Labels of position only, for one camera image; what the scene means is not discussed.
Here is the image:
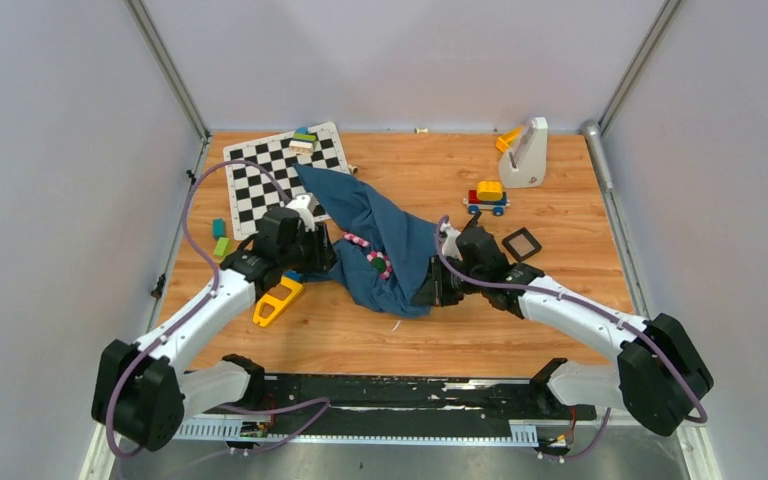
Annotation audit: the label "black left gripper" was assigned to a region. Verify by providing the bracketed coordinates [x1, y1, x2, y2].
[278, 221, 341, 274]

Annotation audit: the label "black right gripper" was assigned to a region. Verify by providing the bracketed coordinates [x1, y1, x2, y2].
[412, 254, 486, 307]

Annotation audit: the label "blue garment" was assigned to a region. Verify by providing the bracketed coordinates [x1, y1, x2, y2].
[295, 165, 436, 318]

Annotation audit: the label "pink white flower brooch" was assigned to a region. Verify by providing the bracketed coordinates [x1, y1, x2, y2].
[342, 232, 371, 248]

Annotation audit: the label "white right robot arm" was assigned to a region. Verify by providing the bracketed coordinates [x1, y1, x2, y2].
[414, 217, 714, 436]

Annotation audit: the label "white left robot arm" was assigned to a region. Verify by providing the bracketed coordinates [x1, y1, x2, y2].
[91, 207, 336, 451]

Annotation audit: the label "blue toy brick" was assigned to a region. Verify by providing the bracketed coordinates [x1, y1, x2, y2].
[284, 270, 304, 283]

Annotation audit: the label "green toy block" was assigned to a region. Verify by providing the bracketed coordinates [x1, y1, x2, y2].
[213, 236, 233, 259]

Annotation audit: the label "colourful toy car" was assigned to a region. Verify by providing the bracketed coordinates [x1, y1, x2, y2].
[463, 180, 510, 216]

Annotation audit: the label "teal toy block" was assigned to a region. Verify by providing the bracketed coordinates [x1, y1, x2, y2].
[211, 218, 226, 240]

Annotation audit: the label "stacked toy bricks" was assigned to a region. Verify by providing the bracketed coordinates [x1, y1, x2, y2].
[289, 127, 318, 156]

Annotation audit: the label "white wedge stand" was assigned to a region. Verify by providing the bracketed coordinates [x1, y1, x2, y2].
[498, 117, 548, 189]

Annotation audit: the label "orange toy piece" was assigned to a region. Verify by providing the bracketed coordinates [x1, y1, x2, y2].
[495, 125, 523, 153]

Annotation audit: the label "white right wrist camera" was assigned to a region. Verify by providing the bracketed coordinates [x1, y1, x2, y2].
[439, 222, 461, 258]

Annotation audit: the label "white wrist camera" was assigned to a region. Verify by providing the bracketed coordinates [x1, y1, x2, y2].
[286, 194, 316, 231]
[439, 222, 461, 258]

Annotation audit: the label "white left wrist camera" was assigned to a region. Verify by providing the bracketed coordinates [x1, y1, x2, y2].
[286, 194, 316, 231]

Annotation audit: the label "yellow plastic frame toy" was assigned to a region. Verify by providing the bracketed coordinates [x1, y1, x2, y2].
[252, 276, 304, 328]

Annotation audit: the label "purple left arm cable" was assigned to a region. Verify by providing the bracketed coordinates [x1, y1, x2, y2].
[103, 158, 332, 460]

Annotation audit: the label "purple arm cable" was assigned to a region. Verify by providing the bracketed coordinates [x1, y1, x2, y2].
[103, 158, 332, 460]
[434, 214, 709, 463]

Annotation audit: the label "black square frame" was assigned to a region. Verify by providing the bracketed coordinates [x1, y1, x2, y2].
[501, 227, 542, 262]

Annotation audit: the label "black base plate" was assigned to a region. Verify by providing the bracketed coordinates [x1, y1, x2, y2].
[201, 372, 598, 441]

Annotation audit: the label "white slotted cable duct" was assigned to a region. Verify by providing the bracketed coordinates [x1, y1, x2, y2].
[173, 416, 539, 448]

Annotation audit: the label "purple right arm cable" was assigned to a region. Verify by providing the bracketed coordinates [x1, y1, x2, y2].
[434, 214, 709, 463]

